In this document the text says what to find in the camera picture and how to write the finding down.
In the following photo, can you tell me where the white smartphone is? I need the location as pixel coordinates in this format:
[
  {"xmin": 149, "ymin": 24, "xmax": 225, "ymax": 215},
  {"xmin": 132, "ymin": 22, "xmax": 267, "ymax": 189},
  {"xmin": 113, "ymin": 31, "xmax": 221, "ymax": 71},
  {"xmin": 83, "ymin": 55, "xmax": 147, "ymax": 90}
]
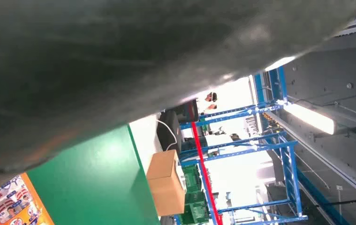
[{"xmin": 174, "ymin": 158, "xmax": 187, "ymax": 192}]

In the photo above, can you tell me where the blue metal rack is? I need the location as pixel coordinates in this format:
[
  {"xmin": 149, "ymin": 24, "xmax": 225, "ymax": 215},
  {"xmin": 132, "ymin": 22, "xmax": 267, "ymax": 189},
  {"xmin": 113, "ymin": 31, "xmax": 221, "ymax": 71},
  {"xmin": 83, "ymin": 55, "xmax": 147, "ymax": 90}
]
[{"xmin": 177, "ymin": 67, "xmax": 309, "ymax": 225}]

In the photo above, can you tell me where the black zip case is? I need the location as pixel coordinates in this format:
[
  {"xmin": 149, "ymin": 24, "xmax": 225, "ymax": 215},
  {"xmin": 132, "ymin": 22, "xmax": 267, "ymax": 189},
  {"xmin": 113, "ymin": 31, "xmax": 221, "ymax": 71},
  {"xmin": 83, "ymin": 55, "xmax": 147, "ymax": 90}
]
[{"xmin": 156, "ymin": 110, "xmax": 183, "ymax": 156}]

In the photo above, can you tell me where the white table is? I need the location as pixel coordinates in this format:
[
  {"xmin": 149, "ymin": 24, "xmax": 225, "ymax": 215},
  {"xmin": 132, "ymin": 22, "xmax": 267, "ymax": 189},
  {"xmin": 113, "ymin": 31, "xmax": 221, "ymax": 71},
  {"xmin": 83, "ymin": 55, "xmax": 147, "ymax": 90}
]
[{"xmin": 129, "ymin": 113, "xmax": 163, "ymax": 175}]

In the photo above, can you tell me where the white phone cable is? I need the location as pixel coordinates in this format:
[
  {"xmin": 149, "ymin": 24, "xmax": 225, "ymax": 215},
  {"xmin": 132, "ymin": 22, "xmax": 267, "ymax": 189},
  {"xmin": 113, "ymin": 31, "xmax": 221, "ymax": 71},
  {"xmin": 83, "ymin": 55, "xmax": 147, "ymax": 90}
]
[{"xmin": 156, "ymin": 119, "xmax": 179, "ymax": 153}]

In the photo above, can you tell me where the brown cardboard box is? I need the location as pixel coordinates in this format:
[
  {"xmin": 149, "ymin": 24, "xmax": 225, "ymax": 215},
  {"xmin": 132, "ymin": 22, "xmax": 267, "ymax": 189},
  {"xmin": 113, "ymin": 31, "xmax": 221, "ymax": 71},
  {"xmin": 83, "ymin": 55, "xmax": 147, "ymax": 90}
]
[{"xmin": 146, "ymin": 150, "xmax": 187, "ymax": 218}]

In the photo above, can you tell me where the red pole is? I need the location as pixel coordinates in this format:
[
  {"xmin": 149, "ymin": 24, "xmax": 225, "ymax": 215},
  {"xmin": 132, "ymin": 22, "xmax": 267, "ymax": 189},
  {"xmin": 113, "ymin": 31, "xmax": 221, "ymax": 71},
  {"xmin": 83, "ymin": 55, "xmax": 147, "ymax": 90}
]
[{"xmin": 188, "ymin": 102, "xmax": 224, "ymax": 225}]

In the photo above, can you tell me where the ceiling light fixture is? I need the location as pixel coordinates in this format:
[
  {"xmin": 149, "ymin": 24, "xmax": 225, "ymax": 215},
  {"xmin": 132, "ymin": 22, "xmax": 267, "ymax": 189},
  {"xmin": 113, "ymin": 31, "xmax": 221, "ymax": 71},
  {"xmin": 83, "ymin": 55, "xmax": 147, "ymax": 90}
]
[
  {"xmin": 281, "ymin": 102, "xmax": 337, "ymax": 136},
  {"xmin": 264, "ymin": 56, "xmax": 297, "ymax": 72}
]

